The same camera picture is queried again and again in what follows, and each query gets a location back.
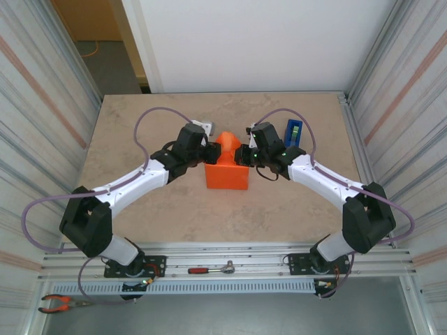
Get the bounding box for red handled ratchet wrench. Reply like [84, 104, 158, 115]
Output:
[187, 260, 237, 275]

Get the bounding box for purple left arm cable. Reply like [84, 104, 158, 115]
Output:
[20, 107, 195, 306]

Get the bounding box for grey slotted cable duct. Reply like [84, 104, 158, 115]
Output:
[51, 281, 317, 296]

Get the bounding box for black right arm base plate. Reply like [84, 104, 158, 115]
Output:
[288, 251, 352, 276]

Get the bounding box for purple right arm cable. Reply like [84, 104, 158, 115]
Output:
[254, 108, 416, 299]

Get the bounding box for blue tape dispenser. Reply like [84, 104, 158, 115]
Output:
[283, 119, 304, 148]

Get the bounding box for aluminium rail frame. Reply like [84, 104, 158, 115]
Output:
[38, 240, 418, 280]

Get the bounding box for orange handled pliers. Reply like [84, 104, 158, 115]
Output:
[37, 294, 94, 314]

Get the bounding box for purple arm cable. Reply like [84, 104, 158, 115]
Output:
[20, 107, 195, 306]
[254, 108, 416, 299]

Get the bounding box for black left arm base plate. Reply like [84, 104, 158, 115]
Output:
[103, 254, 168, 279]

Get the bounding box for orange floor cable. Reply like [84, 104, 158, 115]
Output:
[80, 40, 101, 59]

